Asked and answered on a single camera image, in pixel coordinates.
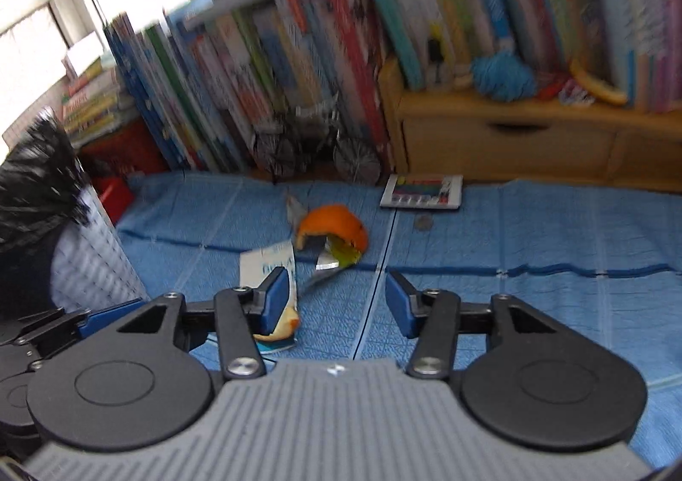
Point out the small white calculator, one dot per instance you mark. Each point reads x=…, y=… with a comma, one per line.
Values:
x=420, y=192

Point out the red book tray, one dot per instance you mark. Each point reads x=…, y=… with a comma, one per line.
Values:
x=112, y=160

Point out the orange peel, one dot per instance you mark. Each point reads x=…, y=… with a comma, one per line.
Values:
x=347, y=237

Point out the black bin liner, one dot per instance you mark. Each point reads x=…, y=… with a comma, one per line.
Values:
x=41, y=194

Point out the white trash bin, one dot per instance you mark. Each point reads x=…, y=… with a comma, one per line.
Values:
x=90, y=269

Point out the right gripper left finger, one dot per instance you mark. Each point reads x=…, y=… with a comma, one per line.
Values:
x=150, y=375

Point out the white blue paper packet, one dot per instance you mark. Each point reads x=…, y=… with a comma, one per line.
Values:
x=273, y=271

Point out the blue yarn ball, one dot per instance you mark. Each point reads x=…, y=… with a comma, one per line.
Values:
x=503, y=77

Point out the miniature black bicycle model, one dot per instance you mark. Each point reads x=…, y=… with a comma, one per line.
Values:
x=295, y=141

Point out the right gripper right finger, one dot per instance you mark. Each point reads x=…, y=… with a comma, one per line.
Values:
x=518, y=372

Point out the small silver foil wrapper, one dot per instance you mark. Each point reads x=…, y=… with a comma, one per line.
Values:
x=325, y=262

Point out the blue checkered table mat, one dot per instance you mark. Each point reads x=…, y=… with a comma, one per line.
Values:
x=606, y=262

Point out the wooden drawer shelf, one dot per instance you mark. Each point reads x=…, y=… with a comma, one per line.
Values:
x=487, y=141

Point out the yellow banana toy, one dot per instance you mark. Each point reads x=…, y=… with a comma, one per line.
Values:
x=597, y=87

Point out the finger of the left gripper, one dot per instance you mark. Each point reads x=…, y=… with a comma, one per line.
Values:
x=97, y=320

